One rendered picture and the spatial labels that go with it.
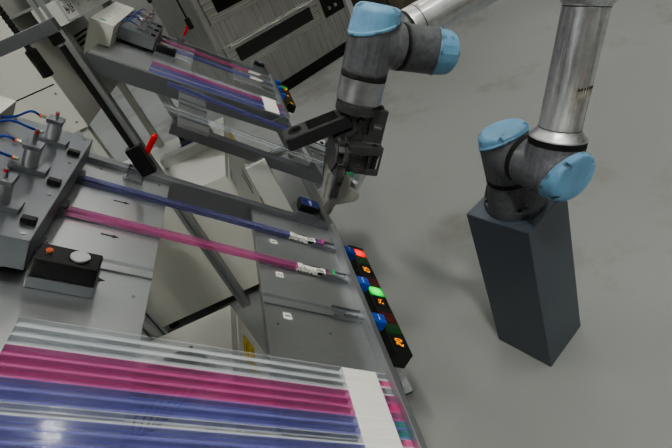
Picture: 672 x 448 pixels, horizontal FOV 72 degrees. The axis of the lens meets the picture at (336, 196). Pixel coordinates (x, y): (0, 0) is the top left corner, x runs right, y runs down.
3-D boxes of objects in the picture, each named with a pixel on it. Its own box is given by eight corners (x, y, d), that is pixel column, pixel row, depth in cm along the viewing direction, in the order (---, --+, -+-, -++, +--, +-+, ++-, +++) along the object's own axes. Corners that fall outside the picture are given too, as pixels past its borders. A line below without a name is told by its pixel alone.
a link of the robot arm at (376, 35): (417, 13, 68) (367, 4, 64) (399, 86, 73) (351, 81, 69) (391, 4, 74) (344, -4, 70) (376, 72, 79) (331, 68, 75)
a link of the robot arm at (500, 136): (510, 153, 121) (502, 107, 114) (551, 170, 110) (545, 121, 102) (474, 175, 118) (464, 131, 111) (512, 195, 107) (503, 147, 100)
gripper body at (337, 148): (376, 180, 79) (393, 113, 74) (328, 177, 77) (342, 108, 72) (364, 162, 86) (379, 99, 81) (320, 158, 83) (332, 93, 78)
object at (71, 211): (331, 275, 93) (334, 269, 93) (332, 279, 92) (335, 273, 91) (53, 207, 74) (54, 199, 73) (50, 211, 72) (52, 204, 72)
